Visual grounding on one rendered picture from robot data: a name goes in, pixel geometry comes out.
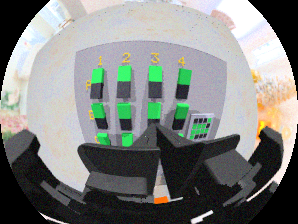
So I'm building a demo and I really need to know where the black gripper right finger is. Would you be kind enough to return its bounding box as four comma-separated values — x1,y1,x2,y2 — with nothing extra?
156,124,241,198

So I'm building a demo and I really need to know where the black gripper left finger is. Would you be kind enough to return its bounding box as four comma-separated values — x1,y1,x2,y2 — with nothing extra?
77,124,161,194

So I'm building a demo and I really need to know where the grey switch panel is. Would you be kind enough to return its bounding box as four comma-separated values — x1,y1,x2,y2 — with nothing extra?
73,40,227,147

